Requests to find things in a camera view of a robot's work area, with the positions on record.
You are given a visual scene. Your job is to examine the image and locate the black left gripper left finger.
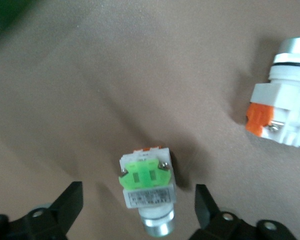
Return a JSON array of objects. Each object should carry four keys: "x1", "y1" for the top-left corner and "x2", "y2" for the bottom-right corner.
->
[{"x1": 0, "y1": 181, "x2": 84, "y2": 240}]

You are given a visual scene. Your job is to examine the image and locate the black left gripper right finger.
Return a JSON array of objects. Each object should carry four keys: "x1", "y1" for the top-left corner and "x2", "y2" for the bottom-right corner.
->
[{"x1": 189, "y1": 183, "x2": 298, "y2": 240}]

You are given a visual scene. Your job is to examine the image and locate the white green push button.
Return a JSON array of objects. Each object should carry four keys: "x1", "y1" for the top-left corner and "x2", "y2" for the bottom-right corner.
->
[
  {"x1": 244, "y1": 36, "x2": 300, "y2": 149},
  {"x1": 117, "y1": 146, "x2": 177, "y2": 237}
]

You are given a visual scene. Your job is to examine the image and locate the brown table mat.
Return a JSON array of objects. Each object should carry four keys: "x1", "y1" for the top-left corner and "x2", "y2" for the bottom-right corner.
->
[{"x1": 0, "y1": 0, "x2": 300, "y2": 240}]

